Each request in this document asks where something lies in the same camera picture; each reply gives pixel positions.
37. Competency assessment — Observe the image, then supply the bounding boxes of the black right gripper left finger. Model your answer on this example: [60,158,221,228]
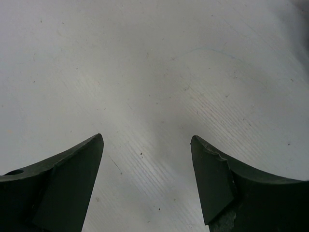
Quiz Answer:
[0,133,104,232]

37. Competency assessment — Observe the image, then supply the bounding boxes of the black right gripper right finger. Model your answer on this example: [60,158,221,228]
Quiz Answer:
[190,136,309,232]

